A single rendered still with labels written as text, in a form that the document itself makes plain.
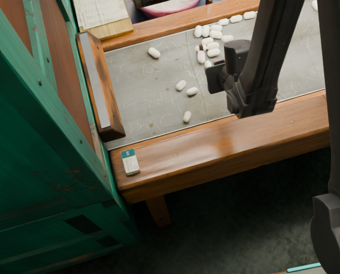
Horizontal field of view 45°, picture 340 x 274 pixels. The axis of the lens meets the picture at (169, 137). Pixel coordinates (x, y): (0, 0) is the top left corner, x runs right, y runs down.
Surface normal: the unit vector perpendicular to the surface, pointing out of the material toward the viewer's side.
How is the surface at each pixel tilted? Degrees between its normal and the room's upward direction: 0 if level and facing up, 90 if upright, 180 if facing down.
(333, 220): 35
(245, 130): 0
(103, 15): 0
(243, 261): 0
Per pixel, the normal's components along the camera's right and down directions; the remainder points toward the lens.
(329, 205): -0.13, -0.84
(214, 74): 0.18, 0.45
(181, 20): -0.05, -0.37
